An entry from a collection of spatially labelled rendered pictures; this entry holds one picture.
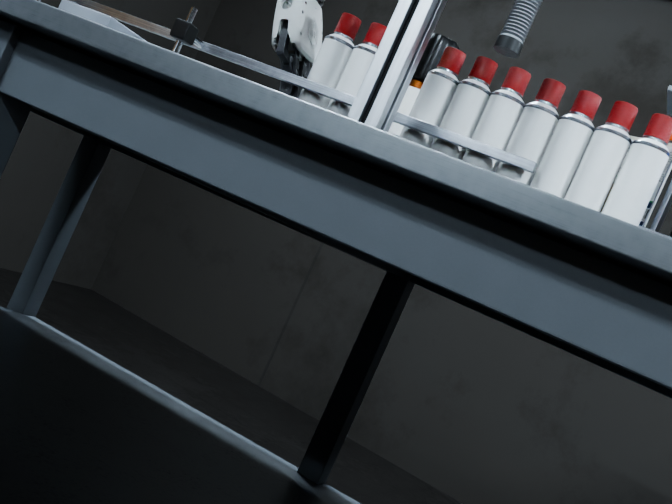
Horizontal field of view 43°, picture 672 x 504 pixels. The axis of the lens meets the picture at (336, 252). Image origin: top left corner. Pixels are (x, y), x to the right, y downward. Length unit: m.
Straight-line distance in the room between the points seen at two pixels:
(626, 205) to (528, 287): 0.61
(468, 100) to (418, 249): 0.67
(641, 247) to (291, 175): 0.26
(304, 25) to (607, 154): 0.50
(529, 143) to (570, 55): 2.78
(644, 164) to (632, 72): 2.71
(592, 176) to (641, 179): 0.06
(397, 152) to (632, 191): 0.65
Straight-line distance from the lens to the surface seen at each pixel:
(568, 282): 0.59
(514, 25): 1.19
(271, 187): 0.67
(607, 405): 3.62
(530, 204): 0.56
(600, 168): 1.21
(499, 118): 1.25
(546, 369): 3.68
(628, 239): 0.56
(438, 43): 1.60
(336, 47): 1.36
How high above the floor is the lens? 0.74
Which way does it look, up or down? level
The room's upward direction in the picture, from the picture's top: 24 degrees clockwise
